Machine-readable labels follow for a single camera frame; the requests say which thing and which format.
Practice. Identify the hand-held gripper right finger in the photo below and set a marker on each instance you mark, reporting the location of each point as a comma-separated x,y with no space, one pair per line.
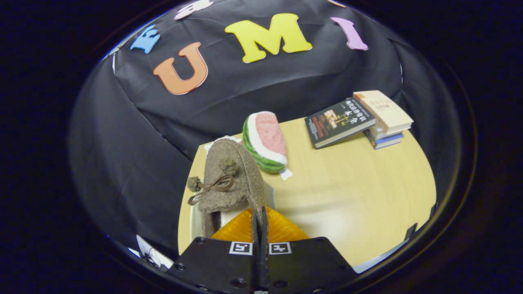
306,265

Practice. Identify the white fabric storage box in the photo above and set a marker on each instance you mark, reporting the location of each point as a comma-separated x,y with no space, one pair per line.
197,220

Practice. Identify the brown fuzzy slipper shoe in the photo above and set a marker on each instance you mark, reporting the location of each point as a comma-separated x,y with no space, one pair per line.
237,179

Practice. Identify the beige cover book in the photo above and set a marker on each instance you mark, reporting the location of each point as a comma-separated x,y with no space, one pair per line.
388,112

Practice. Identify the white plush toy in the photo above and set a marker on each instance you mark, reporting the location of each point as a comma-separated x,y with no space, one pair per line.
286,174

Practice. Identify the blue book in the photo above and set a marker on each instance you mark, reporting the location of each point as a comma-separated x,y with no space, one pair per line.
388,141

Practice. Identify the black cover book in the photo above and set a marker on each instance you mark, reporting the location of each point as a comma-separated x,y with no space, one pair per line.
339,122

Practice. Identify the watermelon slice plush toy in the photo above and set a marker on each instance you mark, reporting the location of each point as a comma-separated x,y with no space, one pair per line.
265,141

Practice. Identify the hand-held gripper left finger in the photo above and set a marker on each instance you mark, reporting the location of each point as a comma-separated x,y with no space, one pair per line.
216,265

